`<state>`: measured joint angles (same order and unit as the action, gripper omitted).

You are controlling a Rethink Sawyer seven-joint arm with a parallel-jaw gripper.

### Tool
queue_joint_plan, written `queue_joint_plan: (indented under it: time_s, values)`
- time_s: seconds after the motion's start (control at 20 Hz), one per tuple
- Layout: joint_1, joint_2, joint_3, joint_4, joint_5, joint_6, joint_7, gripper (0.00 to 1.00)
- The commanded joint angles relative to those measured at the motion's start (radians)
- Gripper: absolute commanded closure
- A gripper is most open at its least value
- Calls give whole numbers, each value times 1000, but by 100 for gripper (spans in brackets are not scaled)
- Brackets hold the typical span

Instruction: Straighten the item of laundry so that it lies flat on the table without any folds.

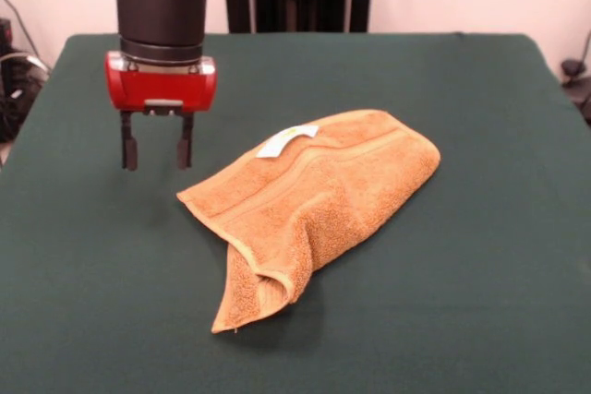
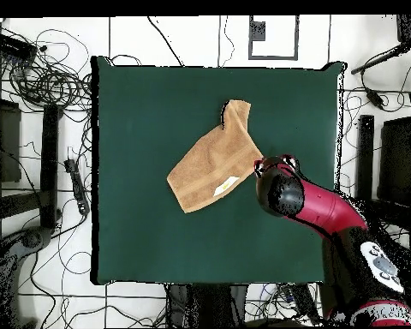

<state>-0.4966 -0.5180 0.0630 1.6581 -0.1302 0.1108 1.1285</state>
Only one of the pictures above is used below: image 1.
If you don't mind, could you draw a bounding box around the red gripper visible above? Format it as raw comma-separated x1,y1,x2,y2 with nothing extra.
103,50,218,172

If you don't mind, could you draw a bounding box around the orange terry towel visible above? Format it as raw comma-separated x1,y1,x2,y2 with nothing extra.
175,109,442,334

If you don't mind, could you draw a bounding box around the black equipment pile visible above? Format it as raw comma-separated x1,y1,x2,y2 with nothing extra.
0,18,52,144

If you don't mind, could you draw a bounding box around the dark green table cloth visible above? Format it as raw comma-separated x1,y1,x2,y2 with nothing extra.
0,31,591,394

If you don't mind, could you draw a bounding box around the dark grey stand base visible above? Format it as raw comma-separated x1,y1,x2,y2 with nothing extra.
560,58,591,125

